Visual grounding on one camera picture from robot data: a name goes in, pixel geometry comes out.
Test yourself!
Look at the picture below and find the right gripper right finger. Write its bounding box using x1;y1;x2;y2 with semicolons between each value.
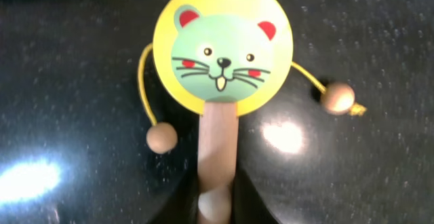
230;168;281;224

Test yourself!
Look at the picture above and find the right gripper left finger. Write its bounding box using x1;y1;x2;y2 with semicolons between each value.
144;172;201;224

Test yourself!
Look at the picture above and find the yellow wooden rattle drum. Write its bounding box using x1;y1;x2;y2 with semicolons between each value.
136;0;368;224

